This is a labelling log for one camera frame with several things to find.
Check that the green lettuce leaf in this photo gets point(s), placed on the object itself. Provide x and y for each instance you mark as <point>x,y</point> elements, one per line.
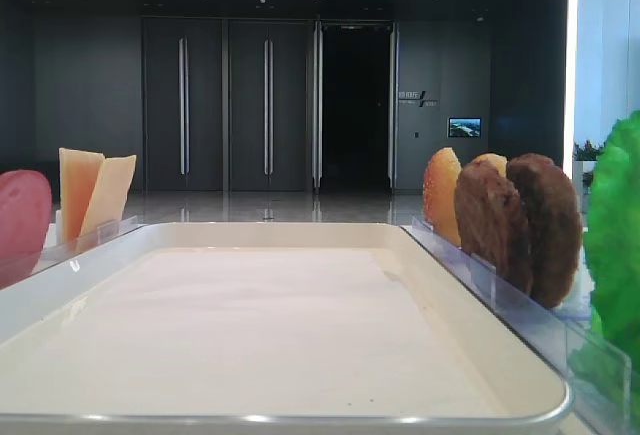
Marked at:
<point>611,244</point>

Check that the orange cheese slice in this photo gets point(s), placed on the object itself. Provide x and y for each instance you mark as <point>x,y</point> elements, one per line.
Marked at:
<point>78,174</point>

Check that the pale yellow cheese slice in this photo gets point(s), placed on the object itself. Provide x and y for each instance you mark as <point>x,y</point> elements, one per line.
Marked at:
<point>109,196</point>

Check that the dark double door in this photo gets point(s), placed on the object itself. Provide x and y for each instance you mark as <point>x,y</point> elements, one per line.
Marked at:
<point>268,106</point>
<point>183,104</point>

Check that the clear acrylic rack rail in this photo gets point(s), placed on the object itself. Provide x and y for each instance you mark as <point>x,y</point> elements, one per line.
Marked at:
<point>65,245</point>
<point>601,375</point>

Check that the open glass door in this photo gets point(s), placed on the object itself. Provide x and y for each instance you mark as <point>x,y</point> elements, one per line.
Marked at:
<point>318,106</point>

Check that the brown meat patty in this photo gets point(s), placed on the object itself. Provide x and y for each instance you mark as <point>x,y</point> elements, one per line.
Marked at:
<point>492,222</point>
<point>555,226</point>

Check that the front brown meat patty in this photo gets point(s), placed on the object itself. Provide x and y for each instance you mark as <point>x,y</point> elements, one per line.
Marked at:
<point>492,222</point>

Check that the white paper tray liner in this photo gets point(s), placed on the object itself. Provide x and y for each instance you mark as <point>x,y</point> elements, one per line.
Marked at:
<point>247,332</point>

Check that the rear brown meat patty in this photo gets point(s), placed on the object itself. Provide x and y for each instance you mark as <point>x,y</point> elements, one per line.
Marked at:
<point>555,226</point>

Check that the clear acrylic right rack rail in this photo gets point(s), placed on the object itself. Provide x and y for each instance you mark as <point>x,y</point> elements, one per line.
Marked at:
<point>601,375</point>

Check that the dark double door left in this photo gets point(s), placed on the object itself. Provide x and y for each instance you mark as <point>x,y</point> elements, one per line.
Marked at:
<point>183,104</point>

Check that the wall mounted display screen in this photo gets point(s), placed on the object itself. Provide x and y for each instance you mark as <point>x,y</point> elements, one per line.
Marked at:
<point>464,127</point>

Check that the bread slice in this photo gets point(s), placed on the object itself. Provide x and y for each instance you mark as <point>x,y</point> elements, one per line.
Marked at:
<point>439,184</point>
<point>499,162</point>

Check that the red tomato slice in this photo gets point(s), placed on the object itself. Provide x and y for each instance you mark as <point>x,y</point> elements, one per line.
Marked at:
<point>26,208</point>

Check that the clear acrylic left rack rail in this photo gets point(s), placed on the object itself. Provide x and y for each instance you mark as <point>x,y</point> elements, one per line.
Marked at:
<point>65,245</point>

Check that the front bread slice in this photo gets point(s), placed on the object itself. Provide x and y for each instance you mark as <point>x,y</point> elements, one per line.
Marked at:
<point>439,184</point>

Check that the dark double door middle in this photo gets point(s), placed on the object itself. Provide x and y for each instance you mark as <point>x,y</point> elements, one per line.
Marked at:
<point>268,106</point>

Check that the potted plant with flowers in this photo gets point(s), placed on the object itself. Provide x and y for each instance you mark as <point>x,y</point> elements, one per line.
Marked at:
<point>587,151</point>

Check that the rear bread slice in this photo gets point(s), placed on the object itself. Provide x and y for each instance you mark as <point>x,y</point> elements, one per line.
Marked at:
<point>499,162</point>

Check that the white rectangular serving tray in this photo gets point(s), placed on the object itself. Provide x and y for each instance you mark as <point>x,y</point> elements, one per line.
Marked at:
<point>534,395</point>

